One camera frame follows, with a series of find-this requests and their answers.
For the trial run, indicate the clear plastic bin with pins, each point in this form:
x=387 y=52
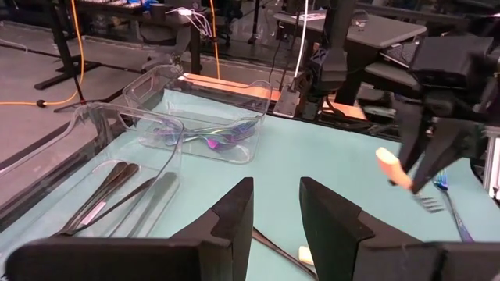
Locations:
x=250 y=117
x=93 y=117

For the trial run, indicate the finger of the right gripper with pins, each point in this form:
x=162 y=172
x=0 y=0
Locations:
x=453 y=144
x=412 y=132

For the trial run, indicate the grey office chair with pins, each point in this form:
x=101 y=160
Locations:
x=164 y=39

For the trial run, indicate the black desk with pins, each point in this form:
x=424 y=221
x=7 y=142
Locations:
x=58 y=47

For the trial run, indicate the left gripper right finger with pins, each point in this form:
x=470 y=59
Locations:
x=371 y=257

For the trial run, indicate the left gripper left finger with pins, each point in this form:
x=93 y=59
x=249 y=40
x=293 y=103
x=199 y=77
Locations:
x=156 y=261

